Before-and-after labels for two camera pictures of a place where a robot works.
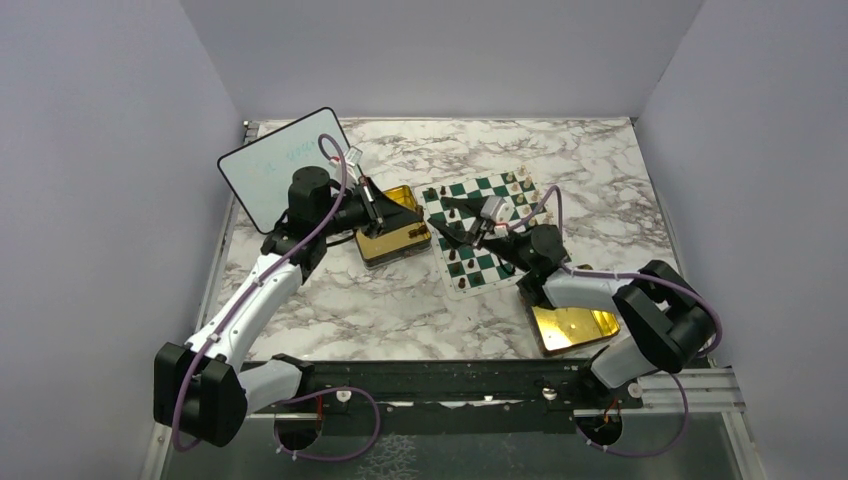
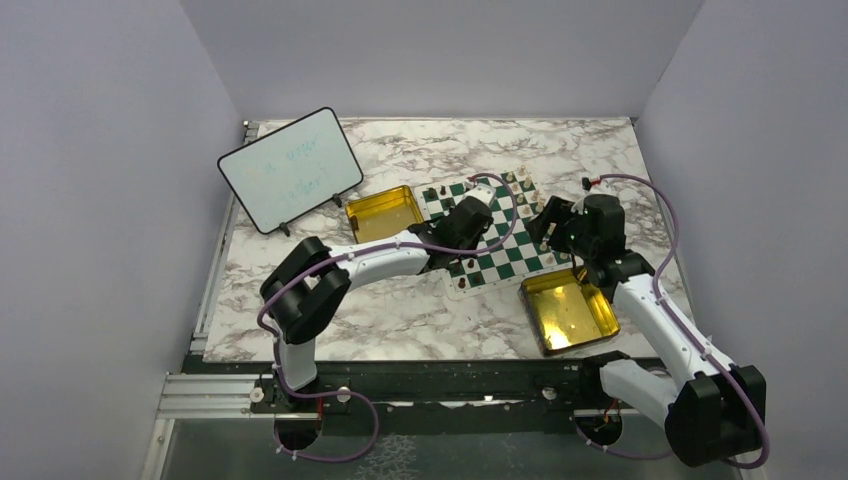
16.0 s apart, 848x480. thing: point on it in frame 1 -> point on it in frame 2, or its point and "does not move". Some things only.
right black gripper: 470,206 -> 560,212
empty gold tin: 565,328 does not move
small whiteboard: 261,172 does not move
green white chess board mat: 503,201 does not move
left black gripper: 386,212 -> 474,245
